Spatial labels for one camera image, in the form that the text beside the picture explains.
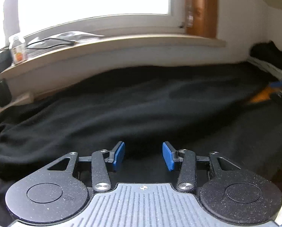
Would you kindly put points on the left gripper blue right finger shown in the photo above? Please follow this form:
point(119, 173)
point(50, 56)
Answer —
point(172, 157)

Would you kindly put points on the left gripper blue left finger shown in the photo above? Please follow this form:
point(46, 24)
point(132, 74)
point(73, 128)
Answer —
point(115, 157)

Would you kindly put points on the black trousers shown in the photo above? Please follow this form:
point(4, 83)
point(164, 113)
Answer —
point(202, 109)

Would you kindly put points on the wooden window sill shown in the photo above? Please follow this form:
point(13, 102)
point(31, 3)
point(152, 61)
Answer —
point(106, 44)

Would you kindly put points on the clear plastic bag on sill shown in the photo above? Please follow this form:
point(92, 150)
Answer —
point(70, 38)

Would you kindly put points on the black power adapter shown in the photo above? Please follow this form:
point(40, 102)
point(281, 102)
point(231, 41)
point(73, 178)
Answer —
point(5, 94)

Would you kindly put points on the clear bottle orange label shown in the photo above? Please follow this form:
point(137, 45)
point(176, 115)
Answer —
point(17, 47)

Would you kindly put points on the white window frame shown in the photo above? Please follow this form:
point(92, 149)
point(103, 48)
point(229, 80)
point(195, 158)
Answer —
point(43, 18)

